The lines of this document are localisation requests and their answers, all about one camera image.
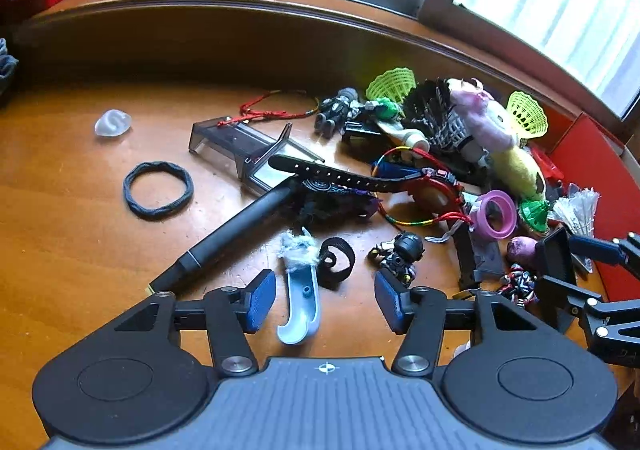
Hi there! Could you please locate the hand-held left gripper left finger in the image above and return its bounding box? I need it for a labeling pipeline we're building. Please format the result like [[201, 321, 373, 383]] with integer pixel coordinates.
[[102, 269, 277, 377]]

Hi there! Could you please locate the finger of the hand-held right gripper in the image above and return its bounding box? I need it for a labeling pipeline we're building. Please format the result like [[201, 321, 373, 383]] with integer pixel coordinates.
[[567, 234, 640, 278], [536, 227, 608, 335]]

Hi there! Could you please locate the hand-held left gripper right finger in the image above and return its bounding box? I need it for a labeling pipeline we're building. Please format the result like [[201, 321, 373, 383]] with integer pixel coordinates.
[[374, 270, 551, 377]]

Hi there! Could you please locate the pink clay lump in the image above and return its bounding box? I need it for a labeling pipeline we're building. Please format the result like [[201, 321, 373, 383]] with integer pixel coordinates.
[[506, 236, 541, 271]]

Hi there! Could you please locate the blue shoehorn with white fluff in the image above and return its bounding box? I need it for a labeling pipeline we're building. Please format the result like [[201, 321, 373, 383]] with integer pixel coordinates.
[[276, 227, 321, 346]]

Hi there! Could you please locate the wooden desktop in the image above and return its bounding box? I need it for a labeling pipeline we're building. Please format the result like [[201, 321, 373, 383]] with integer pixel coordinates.
[[0, 0, 626, 450]]

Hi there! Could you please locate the white feather shuttlecock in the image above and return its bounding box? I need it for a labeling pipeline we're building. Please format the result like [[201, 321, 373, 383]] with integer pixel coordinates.
[[547, 187, 601, 238]]

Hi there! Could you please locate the small red blue figure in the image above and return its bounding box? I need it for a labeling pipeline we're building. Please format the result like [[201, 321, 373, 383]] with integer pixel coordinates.
[[497, 262, 541, 305]]

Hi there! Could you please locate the green spinning top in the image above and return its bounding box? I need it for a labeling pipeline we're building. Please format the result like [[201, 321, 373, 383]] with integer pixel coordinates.
[[517, 197, 551, 234]]

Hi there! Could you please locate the black helmet figure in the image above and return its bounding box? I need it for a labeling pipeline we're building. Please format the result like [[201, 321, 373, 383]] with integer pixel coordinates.
[[369, 232, 426, 287]]

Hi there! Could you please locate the pink tape roll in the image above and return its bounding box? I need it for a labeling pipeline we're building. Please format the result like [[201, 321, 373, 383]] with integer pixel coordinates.
[[472, 190, 517, 238]]

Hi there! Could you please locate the black marker pen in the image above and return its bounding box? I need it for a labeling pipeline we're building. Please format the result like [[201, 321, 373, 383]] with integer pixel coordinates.
[[147, 178, 301, 293]]

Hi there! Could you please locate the large red cardboard box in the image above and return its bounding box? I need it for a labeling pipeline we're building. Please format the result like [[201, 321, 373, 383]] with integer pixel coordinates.
[[542, 102, 640, 303]]

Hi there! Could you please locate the red plastic funnel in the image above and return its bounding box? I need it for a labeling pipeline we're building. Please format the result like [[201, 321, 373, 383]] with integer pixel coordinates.
[[530, 147, 566, 185]]

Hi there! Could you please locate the large yellow plush toy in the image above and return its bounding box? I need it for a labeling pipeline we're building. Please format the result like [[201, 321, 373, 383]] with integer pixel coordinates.
[[492, 145, 547, 203]]

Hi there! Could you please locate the purple black toy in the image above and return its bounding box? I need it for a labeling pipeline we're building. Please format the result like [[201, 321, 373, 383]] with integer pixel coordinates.
[[295, 180, 381, 225]]

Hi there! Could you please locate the red black watch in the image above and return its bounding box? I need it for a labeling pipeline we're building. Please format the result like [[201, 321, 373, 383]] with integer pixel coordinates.
[[407, 167, 468, 218]]

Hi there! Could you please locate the large green plastic shuttlecock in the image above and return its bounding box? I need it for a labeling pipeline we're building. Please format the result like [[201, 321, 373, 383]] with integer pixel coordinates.
[[506, 90, 549, 141]]

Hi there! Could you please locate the pink plush toy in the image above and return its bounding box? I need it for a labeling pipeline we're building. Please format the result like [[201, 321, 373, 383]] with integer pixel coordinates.
[[447, 77, 523, 151]]

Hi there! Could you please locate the small white bottle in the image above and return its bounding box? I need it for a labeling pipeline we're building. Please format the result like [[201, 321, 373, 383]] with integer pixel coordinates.
[[380, 122, 431, 153]]

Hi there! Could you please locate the small black box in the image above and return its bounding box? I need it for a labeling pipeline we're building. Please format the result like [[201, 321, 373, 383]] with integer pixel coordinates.
[[341, 121, 388, 145]]

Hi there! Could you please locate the black feather shuttlecock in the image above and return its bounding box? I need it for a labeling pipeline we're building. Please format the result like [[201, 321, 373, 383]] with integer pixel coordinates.
[[402, 77, 473, 153]]

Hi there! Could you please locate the grey robot figure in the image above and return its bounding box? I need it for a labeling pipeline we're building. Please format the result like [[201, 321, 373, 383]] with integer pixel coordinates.
[[315, 87, 363, 138]]

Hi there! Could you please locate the small green plastic shuttlecock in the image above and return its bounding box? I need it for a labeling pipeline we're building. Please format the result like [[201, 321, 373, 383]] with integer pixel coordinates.
[[365, 66, 416, 123]]

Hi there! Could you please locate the translucent white silicone piece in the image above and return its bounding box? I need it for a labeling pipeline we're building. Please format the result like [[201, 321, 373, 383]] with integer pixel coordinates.
[[94, 108, 132, 139]]

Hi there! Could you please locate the blue denim cloth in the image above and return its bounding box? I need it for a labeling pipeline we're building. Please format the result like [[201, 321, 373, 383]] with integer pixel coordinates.
[[0, 37, 20, 108]]

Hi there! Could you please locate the black velcro strap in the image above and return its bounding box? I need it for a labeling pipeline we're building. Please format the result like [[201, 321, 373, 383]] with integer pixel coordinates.
[[317, 237, 357, 289]]

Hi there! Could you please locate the multicolour string bracelet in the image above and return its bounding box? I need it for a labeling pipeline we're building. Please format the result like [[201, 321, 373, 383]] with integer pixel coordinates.
[[370, 146, 473, 228]]

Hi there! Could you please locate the black watch strap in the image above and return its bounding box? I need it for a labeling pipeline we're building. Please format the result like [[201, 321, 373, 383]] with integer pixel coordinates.
[[268, 155, 431, 193]]

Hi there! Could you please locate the black hair tie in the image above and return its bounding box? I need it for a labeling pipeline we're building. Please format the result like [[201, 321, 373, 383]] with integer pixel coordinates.
[[123, 161, 194, 221]]

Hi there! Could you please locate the red string bracelet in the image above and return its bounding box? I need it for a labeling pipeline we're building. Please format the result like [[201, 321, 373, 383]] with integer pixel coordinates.
[[220, 90, 308, 125]]

